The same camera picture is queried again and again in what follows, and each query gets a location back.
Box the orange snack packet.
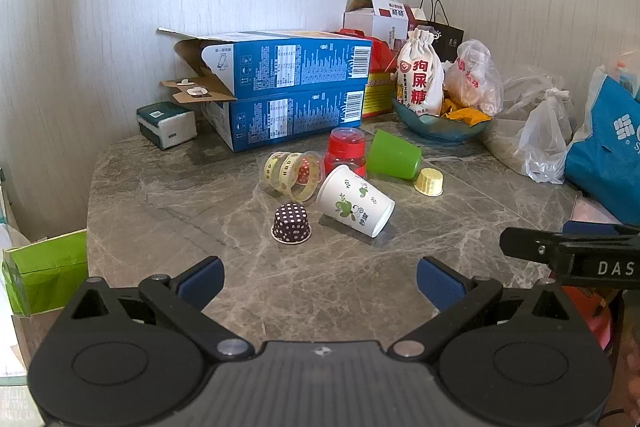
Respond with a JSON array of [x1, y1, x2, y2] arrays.
[[442, 91, 494, 128]]

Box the green tissue box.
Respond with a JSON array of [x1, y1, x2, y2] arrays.
[[2, 229, 90, 319]]

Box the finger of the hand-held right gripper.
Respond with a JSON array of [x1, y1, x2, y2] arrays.
[[500, 227, 640, 264], [562, 220, 627, 234]]

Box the blue shopping bag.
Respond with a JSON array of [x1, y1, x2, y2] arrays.
[[565, 52, 640, 226]]

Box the white paper cup green print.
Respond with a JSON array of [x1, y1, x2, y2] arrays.
[[315, 164, 396, 239]]

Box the green white tissue pack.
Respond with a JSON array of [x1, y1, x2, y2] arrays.
[[136, 103, 197, 151]]

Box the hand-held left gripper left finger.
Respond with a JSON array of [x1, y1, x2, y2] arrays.
[[60, 256, 253, 361]]

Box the crumpled translucent plastic bag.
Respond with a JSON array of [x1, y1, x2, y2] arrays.
[[484, 66, 583, 158]]

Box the blue cardboard box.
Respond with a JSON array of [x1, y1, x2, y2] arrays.
[[160, 77, 370, 154]]

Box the green plastic cup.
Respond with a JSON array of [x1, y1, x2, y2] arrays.
[[367, 129, 424, 180]]

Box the clear plastic bag of food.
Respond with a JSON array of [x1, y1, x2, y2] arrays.
[[444, 39, 505, 116]]

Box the pink orange plastic object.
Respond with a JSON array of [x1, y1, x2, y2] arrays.
[[569, 286, 614, 351]]

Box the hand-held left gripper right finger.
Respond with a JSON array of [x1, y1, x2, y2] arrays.
[[387, 257, 577, 361]]

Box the red plastic cup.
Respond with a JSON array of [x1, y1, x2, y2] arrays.
[[324, 127, 369, 180]]

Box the white cloth drawstring bag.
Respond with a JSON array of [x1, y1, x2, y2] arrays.
[[395, 27, 446, 117]]

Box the clear plastic cup yellow print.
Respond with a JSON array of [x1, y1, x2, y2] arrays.
[[260, 150, 325, 206]]

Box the white red carton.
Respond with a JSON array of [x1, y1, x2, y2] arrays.
[[343, 0, 430, 50]]

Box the blue cardboard box open flaps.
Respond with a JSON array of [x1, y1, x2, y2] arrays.
[[156, 27, 375, 100]]

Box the yellow cupcake liner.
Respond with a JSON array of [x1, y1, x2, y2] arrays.
[[414, 167, 445, 198]]

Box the red box yellow label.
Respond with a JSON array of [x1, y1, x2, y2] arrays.
[[339, 28, 402, 119]]

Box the purple dotted cupcake cup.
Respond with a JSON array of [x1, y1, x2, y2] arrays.
[[271, 203, 312, 244]]

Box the knotted translucent plastic bag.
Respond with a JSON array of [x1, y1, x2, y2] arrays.
[[517, 88, 577, 184]]

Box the white labelled box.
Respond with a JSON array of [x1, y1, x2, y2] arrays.
[[0, 372, 38, 424]]

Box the black paper bag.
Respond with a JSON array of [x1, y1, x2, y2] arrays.
[[415, 0, 465, 64]]

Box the blue green bowl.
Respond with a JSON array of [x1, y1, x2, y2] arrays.
[[391, 98, 494, 143]]

